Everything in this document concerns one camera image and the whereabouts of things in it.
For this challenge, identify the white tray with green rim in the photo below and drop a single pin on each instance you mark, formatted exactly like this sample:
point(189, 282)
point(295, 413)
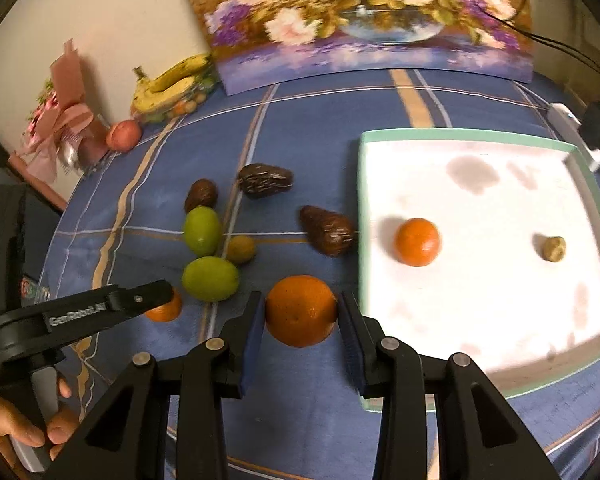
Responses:
point(485, 270)

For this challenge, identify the small orange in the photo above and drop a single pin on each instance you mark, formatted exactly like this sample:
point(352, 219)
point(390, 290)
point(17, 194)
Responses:
point(166, 310)

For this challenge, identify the banana bunch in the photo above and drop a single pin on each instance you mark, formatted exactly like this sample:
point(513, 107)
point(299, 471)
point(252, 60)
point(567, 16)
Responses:
point(167, 85)

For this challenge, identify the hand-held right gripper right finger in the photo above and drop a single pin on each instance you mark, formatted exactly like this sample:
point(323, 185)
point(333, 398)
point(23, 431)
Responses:
point(350, 347)

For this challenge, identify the glass fruit bowl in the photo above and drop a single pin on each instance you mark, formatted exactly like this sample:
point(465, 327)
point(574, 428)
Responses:
point(190, 102)

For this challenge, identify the large orange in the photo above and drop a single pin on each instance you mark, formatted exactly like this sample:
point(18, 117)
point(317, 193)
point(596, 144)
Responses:
point(301, 311)

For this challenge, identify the black power adapter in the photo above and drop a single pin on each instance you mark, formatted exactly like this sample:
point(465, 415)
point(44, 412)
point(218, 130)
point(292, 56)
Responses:
point(597, 122)

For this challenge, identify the floral painting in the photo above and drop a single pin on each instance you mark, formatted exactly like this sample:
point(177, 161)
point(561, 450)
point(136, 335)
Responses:
point(360, 15)

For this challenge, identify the red apple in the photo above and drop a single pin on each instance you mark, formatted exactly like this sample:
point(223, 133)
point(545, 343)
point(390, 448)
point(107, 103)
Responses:
point(123, 135)

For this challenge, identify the blue plaid tablecloth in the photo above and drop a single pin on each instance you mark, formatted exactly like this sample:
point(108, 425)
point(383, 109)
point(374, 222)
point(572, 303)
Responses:
point(290, 160)

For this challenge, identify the person's left hand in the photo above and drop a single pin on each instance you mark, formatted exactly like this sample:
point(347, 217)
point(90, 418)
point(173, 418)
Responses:
point(10, 422)

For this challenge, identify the wrinkled dark brown avocado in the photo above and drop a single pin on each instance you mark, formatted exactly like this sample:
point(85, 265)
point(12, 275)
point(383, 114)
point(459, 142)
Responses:
point(265, 180)

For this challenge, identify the small round dark avocado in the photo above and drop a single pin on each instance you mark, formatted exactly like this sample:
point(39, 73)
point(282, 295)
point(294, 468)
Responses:
point(200, 195)

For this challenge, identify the round olive green fruit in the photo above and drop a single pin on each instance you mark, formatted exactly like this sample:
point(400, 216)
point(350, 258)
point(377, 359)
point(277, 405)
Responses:
point(240, 249)

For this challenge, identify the white power strip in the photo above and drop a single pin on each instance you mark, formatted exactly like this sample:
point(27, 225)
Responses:
point(572, 130)

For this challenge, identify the mandarin orange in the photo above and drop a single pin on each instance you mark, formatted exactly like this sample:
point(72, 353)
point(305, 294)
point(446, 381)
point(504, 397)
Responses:
point(417, 241)

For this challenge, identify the large dark brown avocado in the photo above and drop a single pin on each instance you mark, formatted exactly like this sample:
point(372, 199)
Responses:
point(329, 231)

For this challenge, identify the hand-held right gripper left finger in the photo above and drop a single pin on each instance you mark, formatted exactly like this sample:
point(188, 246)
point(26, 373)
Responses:
point(252, 342)

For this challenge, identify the wrinkled yellow fruit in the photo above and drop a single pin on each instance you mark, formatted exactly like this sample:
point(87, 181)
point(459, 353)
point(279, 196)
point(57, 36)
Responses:
point(553, 249)

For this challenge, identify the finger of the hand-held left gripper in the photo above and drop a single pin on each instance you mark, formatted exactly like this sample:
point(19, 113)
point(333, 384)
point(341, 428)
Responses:
point(105, 307)

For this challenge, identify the green mango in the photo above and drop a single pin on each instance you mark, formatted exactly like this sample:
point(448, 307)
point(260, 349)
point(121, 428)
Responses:
point(202, 230)
point(210, 279)

